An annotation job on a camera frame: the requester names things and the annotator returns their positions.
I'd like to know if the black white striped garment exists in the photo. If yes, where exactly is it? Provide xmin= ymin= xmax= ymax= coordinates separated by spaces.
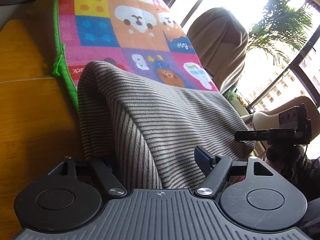
xmin=78 ymin=61 xmax=255 ymax=190

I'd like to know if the green palm plant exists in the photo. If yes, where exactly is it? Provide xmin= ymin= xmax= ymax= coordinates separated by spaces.
xmin=247 ymin=0 xmax=312 ymax=65

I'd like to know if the colourful cartoon puppy mat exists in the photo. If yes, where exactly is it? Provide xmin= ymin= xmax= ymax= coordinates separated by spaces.
xmin=53 ymin=0 xmax=217 ymax=105

